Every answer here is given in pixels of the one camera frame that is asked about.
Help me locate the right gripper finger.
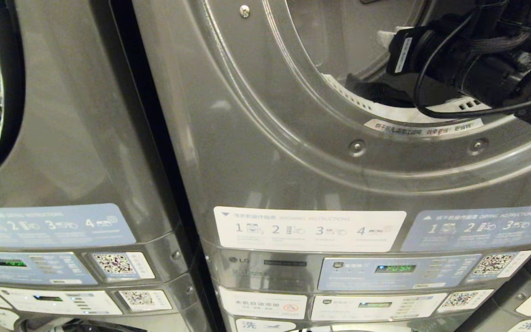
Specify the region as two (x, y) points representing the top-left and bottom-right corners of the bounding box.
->
(378, 29), (407, 48)

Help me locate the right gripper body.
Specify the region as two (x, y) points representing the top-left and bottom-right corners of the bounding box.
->
(387, 15), (472, 92)

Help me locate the grey stacked dryer machine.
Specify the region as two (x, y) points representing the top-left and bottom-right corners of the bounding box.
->
(0, 0), (214, 332)
(132, 0), (531, 332)

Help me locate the dark garment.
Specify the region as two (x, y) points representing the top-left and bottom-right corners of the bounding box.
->
(345, 72), (417, 108)

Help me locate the white perforated lint filter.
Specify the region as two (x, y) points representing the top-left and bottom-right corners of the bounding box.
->
(322, 73), (493, 124)

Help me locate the narrow white warning sticker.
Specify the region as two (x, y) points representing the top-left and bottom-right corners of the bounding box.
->
(364, 118), (484, 138)

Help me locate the blue instruction sticker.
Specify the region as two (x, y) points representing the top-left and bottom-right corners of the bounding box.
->
(401, 203), (531, 253)
(0, 203), (137, 248)

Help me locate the white instruction sticker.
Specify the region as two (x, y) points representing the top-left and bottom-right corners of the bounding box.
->
(213, 206), (407, 253)

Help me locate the black cable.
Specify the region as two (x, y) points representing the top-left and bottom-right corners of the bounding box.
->
(414, 10), (531, 120)

